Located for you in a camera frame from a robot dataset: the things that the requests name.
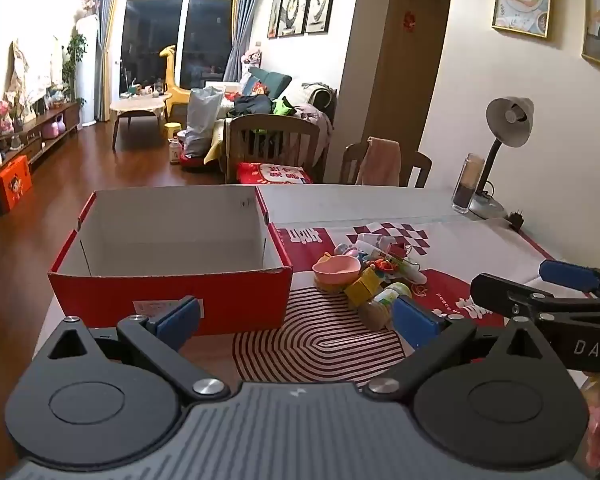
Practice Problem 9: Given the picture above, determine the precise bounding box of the white green tube bottle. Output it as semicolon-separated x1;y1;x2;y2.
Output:
355;240;427;285

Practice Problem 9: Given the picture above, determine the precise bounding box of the red toy figure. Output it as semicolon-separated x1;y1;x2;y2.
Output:
370;258;399;274

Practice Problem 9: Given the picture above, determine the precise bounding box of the green lid jar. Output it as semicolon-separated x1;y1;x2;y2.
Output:
358;282;412;332

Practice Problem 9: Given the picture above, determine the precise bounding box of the yellow small box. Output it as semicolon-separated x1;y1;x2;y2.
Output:
344;266;382;310

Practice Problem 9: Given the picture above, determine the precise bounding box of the pink toy figure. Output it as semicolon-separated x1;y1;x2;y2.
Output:
334;243;361;258

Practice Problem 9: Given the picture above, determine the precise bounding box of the pink bowl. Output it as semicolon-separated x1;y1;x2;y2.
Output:
312;255;361;286

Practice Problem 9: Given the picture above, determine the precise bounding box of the person's right hand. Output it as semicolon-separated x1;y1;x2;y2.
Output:
585;405;600;469

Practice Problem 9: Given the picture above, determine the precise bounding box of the glass toothpick jar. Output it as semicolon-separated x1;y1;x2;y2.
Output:
452;153;484;214

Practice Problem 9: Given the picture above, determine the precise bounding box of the red cardboard box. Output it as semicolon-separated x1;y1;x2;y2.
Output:
48;185;292;335

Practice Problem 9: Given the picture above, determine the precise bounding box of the grey desk lamp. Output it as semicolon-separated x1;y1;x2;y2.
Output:
467;95;536;221

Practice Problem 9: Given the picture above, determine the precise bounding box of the pink towel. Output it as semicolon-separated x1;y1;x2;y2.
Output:
355;136;402;186

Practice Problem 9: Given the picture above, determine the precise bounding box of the red patterned table mat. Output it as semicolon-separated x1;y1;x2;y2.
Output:
233;221;573;385

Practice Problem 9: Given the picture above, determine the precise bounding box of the wooden chair with towel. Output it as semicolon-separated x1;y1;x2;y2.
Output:
339;136;432;188

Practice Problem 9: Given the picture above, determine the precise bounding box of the orange gift box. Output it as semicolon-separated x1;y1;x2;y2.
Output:
0;155;32;212

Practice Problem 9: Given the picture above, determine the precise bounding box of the wooden tv cabinet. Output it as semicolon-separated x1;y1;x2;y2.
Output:
0;102;81;171

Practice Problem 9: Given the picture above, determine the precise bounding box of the wooden crib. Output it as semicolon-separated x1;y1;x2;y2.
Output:
224;114;320;183

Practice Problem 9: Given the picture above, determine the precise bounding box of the round coffee table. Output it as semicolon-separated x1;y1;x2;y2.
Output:
109;92;171;151

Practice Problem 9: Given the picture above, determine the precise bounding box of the yellow giraffe toy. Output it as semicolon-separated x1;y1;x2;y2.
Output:
159;44;190;117

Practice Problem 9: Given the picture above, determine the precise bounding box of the white plastic bag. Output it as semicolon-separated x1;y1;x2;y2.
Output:
184;87;224;157

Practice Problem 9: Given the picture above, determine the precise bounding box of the framed picture trio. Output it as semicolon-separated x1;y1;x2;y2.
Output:
266;0;334;39

